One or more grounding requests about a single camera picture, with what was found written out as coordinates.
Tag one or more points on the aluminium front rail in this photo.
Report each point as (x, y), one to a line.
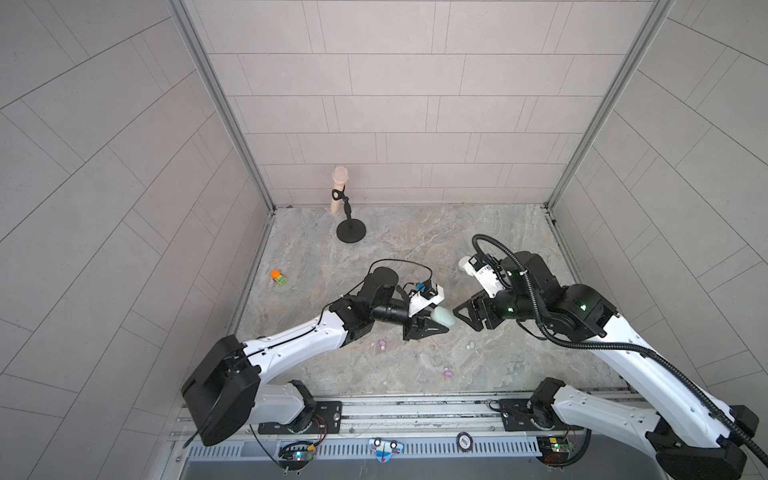
(418, 415)

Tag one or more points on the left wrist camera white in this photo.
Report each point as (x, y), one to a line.
(425, 298)

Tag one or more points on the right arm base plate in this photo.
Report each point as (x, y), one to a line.
(510, 414)

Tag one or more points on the black microphone stand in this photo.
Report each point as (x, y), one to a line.
(350, 230)

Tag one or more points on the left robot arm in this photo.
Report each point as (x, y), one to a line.
(233, 384)

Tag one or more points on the blue white clip gadget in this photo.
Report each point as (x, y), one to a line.
(384, 450)

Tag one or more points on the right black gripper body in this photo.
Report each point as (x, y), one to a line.
(503, 307)

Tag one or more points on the green circuit board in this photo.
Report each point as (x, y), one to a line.
(554, 450)
(295, 456)

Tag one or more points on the orange green small toy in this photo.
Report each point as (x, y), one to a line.
(278, 277)

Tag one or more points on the small black round disc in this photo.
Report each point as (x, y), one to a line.
(464, 442)

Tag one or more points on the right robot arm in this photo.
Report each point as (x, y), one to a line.
(688, 432)

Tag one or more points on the mint green earbud case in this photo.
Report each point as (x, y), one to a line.
(443, 317)

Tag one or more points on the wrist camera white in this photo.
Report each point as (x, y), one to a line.
(425, 298)
(486, 276)

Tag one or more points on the left green circuit board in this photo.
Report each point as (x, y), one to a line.
(295, 456)

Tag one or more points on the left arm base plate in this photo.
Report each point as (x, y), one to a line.
(321, 417)

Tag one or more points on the white earbud case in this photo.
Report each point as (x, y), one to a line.
(465, 265)

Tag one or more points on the beige microphone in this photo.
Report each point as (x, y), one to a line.
(340, 177)

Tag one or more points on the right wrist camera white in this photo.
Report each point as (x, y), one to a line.
(486, 276)

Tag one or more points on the right green circuit board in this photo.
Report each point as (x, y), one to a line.
(554, 450)

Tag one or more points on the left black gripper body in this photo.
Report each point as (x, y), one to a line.
(408, 329)

